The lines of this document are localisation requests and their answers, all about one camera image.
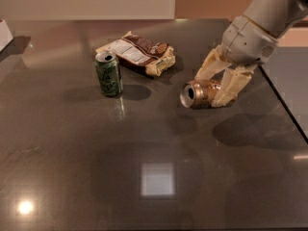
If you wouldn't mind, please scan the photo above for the brown white snack bag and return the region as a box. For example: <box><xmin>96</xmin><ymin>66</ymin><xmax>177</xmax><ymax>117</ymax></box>
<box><xmin>95</xmin><ymin>31</ymin><xmax>176</xmax><ymax>77</ymax></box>

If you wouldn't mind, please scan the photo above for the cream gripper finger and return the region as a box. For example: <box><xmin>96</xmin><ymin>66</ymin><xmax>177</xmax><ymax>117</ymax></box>
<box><xmin>211</xmin><ymin>64</ymin><xmax>257</xmax><ymax>108</ymax></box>
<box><xmin>194</xmin><ymin>45</ymin><xmax>231</xmax><ymax>81</ymax></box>

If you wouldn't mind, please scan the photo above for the green soda can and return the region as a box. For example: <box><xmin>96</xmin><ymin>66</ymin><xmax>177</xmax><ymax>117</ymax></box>
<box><xmin>95</xmin><ymin>51</ymin><xmax>123</xmax><ymax>97</ymax></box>

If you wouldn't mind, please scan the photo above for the orange soda can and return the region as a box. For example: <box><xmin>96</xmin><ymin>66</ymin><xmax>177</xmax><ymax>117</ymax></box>
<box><xmin>180</xmin><ymin>80</ymin><xmax>220</xmax><ymax>109</ymax></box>

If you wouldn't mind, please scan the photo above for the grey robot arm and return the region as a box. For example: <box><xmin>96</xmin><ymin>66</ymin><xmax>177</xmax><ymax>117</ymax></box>
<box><xmin>194</xmin><ymin>0</ymin><xmax>308</xmax><ymax>108</ymax></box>

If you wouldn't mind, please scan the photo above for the white box at left edge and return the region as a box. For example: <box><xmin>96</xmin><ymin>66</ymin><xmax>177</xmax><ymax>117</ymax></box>
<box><xmin>0</xmin><ymin>19</ymin><xmax>13</xmax><ymax>51</ymax></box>

